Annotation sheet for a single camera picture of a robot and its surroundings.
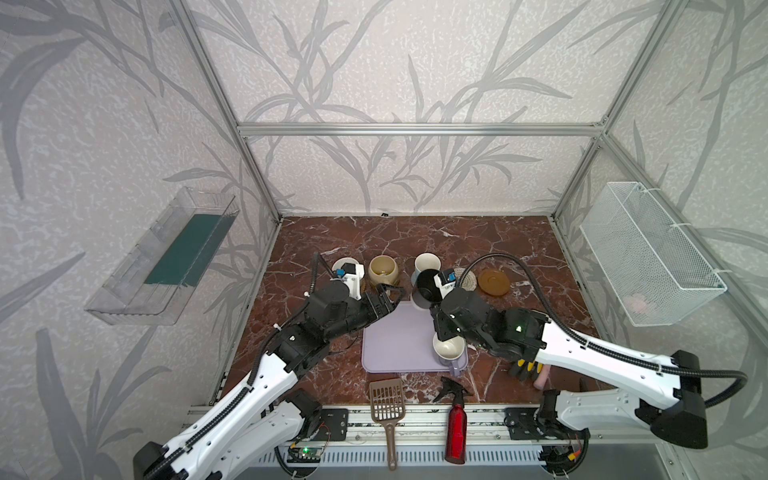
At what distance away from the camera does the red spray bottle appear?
2.23ft

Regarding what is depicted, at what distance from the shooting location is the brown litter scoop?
2.49 feet

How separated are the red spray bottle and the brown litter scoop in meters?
0.10
